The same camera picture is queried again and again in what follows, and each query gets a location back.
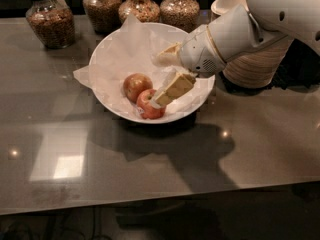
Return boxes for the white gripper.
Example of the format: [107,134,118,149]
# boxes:
[150,25,226,109]

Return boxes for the red apple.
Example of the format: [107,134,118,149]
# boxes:
[123,73,153,103]
[136,89,166,119]

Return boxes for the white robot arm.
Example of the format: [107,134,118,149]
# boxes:
[151,0,320,108]

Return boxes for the white bowl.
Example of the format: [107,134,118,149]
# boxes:
[88,22,216,125]

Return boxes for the white paper liner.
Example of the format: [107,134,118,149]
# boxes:
[73,13,214,122]

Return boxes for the glass cereal jar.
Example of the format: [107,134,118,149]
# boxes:
[160,0,200,32]
[82,0,122,33]
[26,0,75,49]
[118,0,160,22]

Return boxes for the front stack paper bowls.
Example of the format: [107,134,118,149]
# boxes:
[223,37,293,89]

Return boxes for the leftmost glass cereal jar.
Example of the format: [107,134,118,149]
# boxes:
[26,0,75,49]

